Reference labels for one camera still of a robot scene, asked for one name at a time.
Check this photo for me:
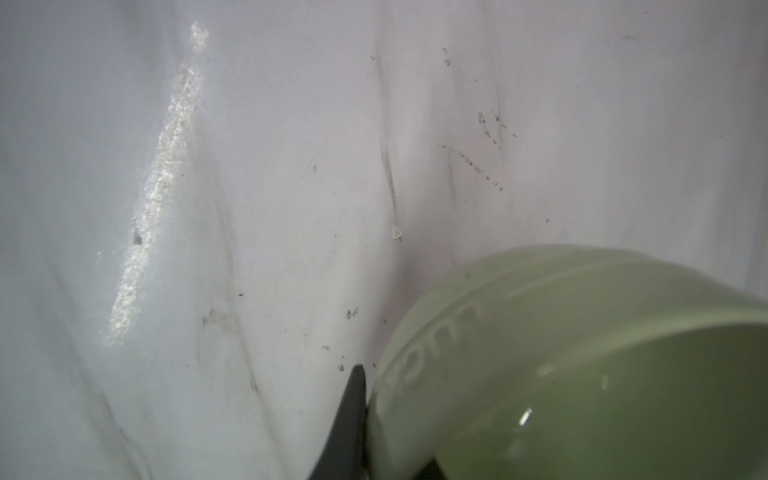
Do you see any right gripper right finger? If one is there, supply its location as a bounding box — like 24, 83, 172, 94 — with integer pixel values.
413, 459, 447, 480

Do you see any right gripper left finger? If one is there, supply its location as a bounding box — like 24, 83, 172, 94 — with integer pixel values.
308, 364, 367, 480

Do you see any light green bowl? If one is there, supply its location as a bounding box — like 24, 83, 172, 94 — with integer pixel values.
367, 245, 767, 479

